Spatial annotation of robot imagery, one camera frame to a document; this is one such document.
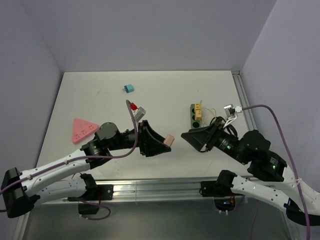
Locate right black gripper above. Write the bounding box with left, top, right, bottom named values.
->
left=179, top=117, right=248, bottom=163

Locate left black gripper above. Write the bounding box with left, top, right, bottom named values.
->
left=107, top=120, right=171, bottom=157

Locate green power strip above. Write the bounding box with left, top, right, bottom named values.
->
left=189, top=104, right=201, bottom=129

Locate brown plug adapter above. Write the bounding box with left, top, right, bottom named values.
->
left=163, top=134, right=175, bottom=147

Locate yellow charger with cable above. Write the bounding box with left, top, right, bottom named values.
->
left=195, top=100, right=217, bottom=127

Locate yellow plug adapter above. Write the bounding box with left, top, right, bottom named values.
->
left=194, top=103, right=201, bottom=112

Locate teal plug adapter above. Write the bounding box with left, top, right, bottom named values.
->
left=123, top=84, right=135, bottom=94

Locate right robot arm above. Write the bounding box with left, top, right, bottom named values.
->
left=181, top=123, right=320, bottom=226

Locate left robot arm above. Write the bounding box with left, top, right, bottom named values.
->
left=0, top=120, right=175, bottom=218

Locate pink triangular power strip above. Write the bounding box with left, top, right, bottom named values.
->
left=71, top=118, right=100, bottom=145

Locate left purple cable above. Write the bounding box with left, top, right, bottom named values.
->
left=0, top=99, right=140, bottom=221

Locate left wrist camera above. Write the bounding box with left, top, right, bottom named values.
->
left=133, top=106, right=146, bottom=123

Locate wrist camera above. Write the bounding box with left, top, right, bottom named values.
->
left=223, top=104, right=242, bottom=129
left=133, top=106, right=146, bottom=123

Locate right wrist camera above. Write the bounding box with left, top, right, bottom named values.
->
left=223, top=104, right=242, bottom=129

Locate aluminium front rail frame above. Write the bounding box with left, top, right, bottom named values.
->
left=13, top=178, right=300, bottom=240

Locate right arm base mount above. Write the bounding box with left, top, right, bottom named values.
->
left=199, top=180, right=245, bottom=214

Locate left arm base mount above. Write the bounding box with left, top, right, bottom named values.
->
left=67, top=184, right=114, bottom=217

